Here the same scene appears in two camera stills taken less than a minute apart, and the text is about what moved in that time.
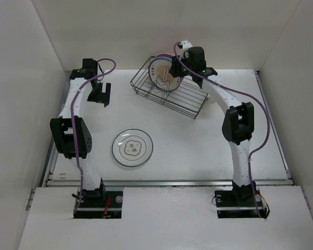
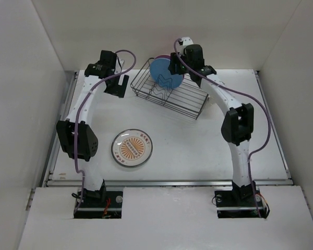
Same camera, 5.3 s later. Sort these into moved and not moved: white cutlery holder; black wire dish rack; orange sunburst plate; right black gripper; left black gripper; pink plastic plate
Moved: left black gripper; orange sunburst plate
Not moved: right black gripper; pink plastic plate; white cutlery holder; black wire dish rack
